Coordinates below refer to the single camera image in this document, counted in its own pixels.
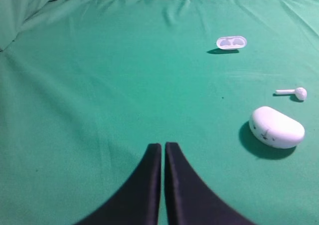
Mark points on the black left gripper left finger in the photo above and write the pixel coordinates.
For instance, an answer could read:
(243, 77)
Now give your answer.
(137, 201)

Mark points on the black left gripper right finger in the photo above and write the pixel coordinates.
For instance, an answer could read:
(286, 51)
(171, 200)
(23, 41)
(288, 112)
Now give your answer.
(189, 201)

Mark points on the white earbud case lid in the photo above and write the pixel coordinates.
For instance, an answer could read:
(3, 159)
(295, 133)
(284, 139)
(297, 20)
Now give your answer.
(276, 129)

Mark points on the white bluetooth earbud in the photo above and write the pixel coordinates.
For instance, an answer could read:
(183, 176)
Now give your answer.
(300, 93)

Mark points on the green table cloth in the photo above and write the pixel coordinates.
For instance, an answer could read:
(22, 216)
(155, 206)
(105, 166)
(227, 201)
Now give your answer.
(88, 84)

